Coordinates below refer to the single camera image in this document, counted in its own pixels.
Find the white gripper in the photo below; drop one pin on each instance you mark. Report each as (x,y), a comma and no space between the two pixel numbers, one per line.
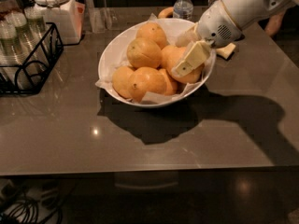
(216,27)

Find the large orange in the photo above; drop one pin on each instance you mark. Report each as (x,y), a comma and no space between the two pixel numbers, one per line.
(170,56)

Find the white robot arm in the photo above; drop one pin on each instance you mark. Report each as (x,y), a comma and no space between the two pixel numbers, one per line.
(246,12)

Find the orange behind bowl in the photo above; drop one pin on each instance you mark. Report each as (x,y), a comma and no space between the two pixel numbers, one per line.
(166,13)

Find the small wedged orange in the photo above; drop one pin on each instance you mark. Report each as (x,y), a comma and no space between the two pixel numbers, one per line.
(171,84)

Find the white bowl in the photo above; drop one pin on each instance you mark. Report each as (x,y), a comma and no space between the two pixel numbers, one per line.
(114,56)

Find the top back orange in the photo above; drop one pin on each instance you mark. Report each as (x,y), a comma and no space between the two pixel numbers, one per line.
(154,32)

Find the middle left orange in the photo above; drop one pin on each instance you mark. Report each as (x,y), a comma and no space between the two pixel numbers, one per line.
(143,52)

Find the front centre orange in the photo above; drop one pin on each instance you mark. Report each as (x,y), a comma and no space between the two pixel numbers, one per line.
(143,80)

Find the front left orange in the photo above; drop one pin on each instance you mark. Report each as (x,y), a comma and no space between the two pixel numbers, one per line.
(120,80)

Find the yellow sponge block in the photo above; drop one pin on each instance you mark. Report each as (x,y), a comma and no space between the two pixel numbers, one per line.
(226,51)

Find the upright clear water bottle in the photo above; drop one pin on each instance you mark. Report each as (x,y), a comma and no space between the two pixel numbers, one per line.
(183,9)

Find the white paper liner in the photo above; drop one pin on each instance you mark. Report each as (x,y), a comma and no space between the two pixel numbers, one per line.
(173,28)

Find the clear acrylic stand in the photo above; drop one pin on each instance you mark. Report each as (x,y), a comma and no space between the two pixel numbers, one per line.
(98,15)

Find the white lidded jar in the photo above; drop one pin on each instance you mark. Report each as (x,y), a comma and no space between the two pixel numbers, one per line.
(67,15)

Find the stack plastic cups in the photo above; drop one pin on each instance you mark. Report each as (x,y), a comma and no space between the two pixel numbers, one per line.
(19,21)
(38,29)

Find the stacked clear plastic cups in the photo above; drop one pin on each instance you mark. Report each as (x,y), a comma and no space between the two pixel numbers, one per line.
(11,54)

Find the black wire rack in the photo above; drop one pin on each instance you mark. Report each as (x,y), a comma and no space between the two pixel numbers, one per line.
(25,66)

